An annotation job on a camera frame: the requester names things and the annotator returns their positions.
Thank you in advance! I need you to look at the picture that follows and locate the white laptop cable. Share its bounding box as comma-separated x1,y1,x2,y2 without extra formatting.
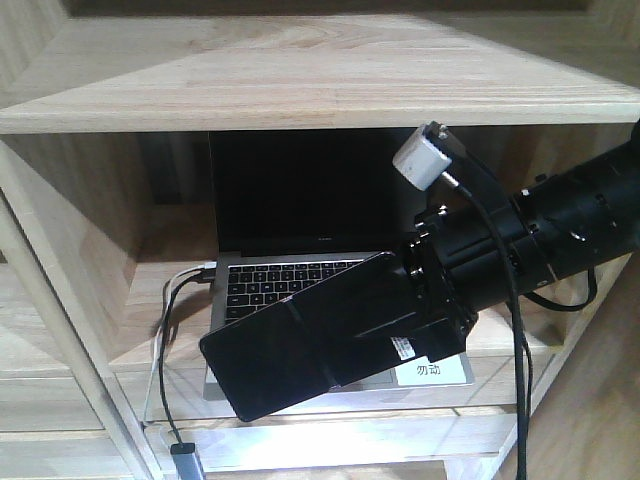
139,260,217,426

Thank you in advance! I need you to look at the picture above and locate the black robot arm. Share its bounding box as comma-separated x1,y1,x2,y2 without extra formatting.
359,122,639,360

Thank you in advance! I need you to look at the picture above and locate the black foldable phone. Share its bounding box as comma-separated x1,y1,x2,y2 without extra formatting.
199,252,419,422

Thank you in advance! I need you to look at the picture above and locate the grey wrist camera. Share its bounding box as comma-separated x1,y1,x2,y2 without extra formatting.
392,121,452,191

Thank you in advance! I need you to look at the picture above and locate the white label right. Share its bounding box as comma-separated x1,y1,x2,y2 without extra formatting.
394,355,473,387

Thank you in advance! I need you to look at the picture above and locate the grey laptop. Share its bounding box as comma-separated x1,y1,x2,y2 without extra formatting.
204,127,426,400

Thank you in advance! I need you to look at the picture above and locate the grey usb hub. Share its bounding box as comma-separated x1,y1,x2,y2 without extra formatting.
170,442,205,480

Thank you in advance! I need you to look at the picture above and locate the light wooden shelf unit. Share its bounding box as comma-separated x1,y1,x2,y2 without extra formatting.
1,1,639,479

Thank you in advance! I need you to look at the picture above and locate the black laptop cable left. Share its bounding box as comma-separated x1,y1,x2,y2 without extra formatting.
157,269,216,446

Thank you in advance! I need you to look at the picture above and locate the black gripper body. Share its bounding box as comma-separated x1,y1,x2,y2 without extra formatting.
392,202,556,364

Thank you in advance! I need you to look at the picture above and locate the black camera cable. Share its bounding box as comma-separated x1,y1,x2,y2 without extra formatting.
442,169,599,480

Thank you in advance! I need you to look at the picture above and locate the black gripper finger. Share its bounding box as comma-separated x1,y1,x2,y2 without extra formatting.
352,312,424,341

